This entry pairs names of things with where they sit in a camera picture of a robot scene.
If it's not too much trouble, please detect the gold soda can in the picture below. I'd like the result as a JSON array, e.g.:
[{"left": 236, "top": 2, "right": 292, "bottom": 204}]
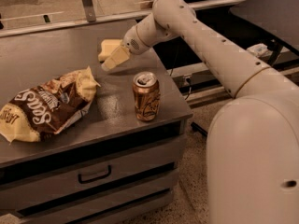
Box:
[{"left": 133, "top": 72, "right": 160, "bottom": 121}]

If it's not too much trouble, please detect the small white packet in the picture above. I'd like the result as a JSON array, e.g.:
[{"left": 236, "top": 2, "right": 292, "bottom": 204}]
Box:
[{"left": 247, "top": 43, "right": 268, "bottom": 57}]

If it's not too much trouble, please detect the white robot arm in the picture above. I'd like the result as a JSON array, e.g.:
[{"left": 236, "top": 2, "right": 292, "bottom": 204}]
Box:
[{"left": 102, "top": 0, "right": 299, "bottom": 224}]

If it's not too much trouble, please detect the black folding stand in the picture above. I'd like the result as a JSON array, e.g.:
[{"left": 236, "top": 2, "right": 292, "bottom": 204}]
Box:
[{"left": 192, "top": 0, "right": 298, "bottom": 141}]

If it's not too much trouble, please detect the grey drawer cabinet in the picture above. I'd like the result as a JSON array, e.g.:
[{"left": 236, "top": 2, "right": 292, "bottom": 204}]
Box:
[{"left": 0, "top": 21, "right": 192, "bottom": 224}]

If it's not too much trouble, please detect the grey metal railing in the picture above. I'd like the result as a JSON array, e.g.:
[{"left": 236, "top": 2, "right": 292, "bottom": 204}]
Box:
[{"left": 0, "top": 0, "right": 243, "bottom": 36}]

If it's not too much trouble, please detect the yellow sponge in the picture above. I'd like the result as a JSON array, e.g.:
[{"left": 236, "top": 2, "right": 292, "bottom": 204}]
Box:
[{"left": 98, "top": 39, "right": 122, "bottom": 63}]

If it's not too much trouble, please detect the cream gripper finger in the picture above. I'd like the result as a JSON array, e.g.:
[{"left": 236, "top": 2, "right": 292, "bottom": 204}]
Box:
[{"left": 101, "top": 46, "right": 130, "bottom": 71}]

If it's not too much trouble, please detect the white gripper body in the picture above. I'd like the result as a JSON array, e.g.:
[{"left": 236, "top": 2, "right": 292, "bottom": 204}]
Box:
[{"left": 123, "top": 24, "right": 153, "bottom": 55}]

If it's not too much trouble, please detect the brown yellow chip bag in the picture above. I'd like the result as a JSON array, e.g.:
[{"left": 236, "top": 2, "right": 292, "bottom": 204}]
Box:
[{"left": 0, "top": 67, "right": 99, "bottom": 142}]

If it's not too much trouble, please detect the black hanging cable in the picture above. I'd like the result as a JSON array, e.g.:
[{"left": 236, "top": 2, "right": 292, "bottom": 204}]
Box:
[{"left": 169, "top": 47, "right": 192, "bottom": 101}]

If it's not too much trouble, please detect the black drawer handle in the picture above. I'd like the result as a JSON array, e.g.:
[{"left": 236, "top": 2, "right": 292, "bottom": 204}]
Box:
[{"left": 78, "top": 165, "right": 112, "bottom": 184}]

